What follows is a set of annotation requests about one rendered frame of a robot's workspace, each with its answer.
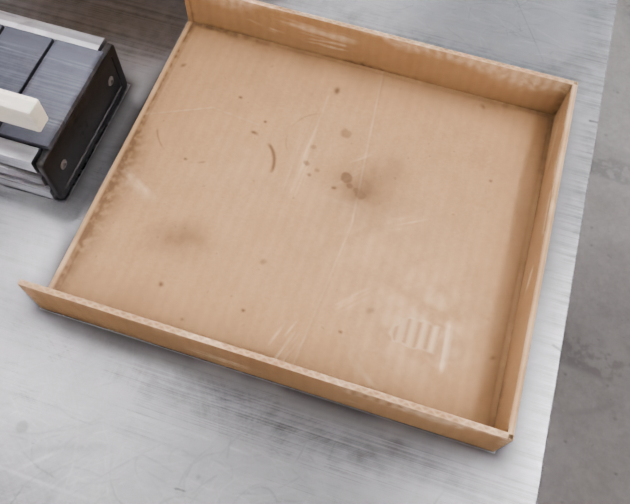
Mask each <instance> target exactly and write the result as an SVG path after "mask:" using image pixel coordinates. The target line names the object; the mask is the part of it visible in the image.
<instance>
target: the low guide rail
mask: <svg viewBox="0 0 630 504"><path fill-rule="evenodd" d="M0 121H2V122H6V123H9V124H13V125H16V126H19V127H23V128H26V129H30V130H33V131H37V132H41V131H42V129H43V127H44V126H45V124H46V122H47V121H48V116H47V114H46V113H45V111H44V109H43V107H42V105H41V104H40V102H39V100H38V99H35V98H32V97H28V96H25V95H21V94H18V93H14V92H11V91H7V90H3V89H0Z"/></svg>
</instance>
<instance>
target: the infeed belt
mask: <svg viewBox="0 0 630 504"><path fill-rule="evenodd" d="M104 56H105V55H104V52H102V51H98V50H94V49H91V48H87V47H83V46H80V45H76V44H72V43H68V42H65V41H61V40H57V39H56V40H55V41H54V40H53V38H50V37H46V36H42V35H39V34H35V33H31V32H28V31H24V30H20V29H17V28H13V27H9V26H6V27H4V26H3V25H2V24H0V89H3V90H7V91H11V92H14V93H18V94H21V95H25V96H28V97H32V98H35V99H38V100H39V102H40V104H41V105H42V107H43V109H44V111H45V113H46V114H47V116H48V121H47V122H46V124H45V126H44V127H43V129H42V131H41V132H37V131H33V130H30V129H26V128H23V127H19V126H16V125H13V124H9V123H6V122H2V121H0V137H2V138H5V139H9V140H12V141H16V142H19V143H23V144H26V145H29V146H33V147H36V148H40V149H41V151H43V149H48V150H50V149H51V148H52V146H53V144H54V142H55V141H56V139H57V137H58V135H59V134H60V132H61V130H62V129H63V127H64V125H65V123H66V122H67V120H68V118H69V117H70V115H71V113H72V111H73V110H74V108H75V106H76V105H77V103H78V101H79V99H80V98H81V96H82V94H83V92H84V91H85V89H86V87H87V86H88V84H89V82H90V80H91V79H92V77H93V75H94V74H95V72H96V70H97V68H98V67H99V65H100V63H101V62H102V60H103V58H104Z"/></svg>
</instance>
